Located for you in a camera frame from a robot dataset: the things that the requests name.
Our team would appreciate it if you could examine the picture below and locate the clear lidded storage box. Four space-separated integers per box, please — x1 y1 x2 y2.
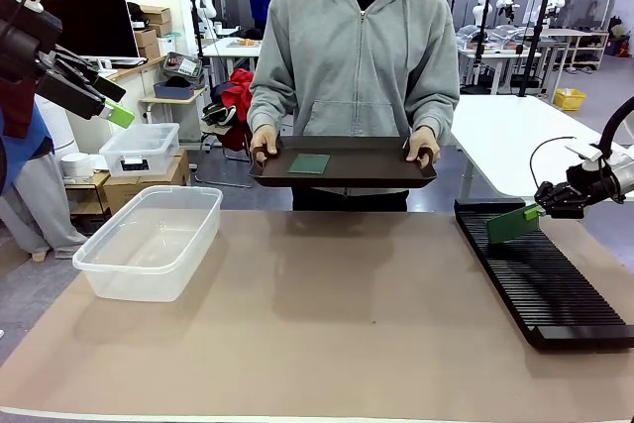
98 123 181 178

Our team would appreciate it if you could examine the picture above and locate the small white background table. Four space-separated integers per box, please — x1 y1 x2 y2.
201 36 263 82

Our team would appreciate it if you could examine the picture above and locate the person's right forearm grey sleeve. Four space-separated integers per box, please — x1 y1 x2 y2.
247 85 288 135

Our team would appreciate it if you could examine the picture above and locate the dark blue box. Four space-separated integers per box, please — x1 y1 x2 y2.
153 79 195 100

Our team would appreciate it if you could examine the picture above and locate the wooden background table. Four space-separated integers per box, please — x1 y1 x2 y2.
539 28 610 72

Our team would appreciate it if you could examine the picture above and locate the black basket with label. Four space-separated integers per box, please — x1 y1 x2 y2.
162 51 204 78

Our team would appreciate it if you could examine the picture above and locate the right arm black cable sleeve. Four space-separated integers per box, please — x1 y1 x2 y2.
596 95 634 158

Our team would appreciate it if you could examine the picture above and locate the black tripod stand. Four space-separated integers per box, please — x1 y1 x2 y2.
460 0 496 96
517 0 559 98

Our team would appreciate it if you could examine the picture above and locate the wooden top side table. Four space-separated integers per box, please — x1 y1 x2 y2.
140 85 209 126

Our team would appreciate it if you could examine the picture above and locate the white background work table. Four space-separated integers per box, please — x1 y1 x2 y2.
455 24 544 92

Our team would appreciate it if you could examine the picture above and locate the large cardboard box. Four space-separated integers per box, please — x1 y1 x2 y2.
102 148 192 216

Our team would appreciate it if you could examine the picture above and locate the black and white bag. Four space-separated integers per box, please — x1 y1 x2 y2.
202 101 238 127

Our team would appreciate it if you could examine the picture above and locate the small wooden shelf stool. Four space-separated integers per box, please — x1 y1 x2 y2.
63 169 113 236

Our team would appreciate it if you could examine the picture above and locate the squarish green PCB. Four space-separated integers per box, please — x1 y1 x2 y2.
287 153 331 175

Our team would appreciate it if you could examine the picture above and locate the person's left hand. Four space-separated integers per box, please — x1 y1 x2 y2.
405 125 441 169

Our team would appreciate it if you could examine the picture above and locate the black computer monitor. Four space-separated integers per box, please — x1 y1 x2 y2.
41 0 142 59

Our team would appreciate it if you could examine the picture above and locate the white air purifier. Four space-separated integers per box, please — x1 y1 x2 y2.
34 95 80 157

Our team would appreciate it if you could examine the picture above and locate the person's right hand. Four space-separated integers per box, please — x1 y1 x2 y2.
250 124 281 162

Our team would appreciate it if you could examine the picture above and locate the long green PCB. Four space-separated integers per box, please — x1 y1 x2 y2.
485 203 544 245

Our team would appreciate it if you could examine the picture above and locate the person in maroon top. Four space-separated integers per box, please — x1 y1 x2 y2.
0 75 88 261

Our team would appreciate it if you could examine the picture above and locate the large white table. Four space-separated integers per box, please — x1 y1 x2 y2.
450 94 634 201

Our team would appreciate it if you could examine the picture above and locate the person's left forearm grey sleeve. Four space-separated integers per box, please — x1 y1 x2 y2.
403 85 460 140

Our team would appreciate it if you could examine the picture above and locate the black slotted PCB rack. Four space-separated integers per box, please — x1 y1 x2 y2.
454 198 634 351

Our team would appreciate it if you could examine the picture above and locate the person in grey hoodie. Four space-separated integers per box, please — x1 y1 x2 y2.
247 0 461 212

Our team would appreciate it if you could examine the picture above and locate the dark brown serving tray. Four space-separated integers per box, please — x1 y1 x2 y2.
249 134 438 190

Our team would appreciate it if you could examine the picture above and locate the clear plastic bin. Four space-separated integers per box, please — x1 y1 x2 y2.
72 184 224 303

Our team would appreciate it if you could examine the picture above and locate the thin black cable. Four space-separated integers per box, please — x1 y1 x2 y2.
528 135 579 191

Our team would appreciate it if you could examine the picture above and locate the yellow plastic crate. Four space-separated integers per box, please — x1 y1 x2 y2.
553 88 587 112

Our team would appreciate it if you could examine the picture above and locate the right arm white wrist camera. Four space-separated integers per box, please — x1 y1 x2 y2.
564 139 620 172

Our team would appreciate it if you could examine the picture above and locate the white cabinet desk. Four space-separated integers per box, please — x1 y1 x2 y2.
66 54 167 155

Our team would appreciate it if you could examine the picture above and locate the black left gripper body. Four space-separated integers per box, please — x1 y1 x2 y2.
0 0 63 81

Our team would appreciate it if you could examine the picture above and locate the small white cylinder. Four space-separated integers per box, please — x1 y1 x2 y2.
59 152 95 179

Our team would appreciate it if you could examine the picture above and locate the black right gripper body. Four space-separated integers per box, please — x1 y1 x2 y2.
564 161 619 205

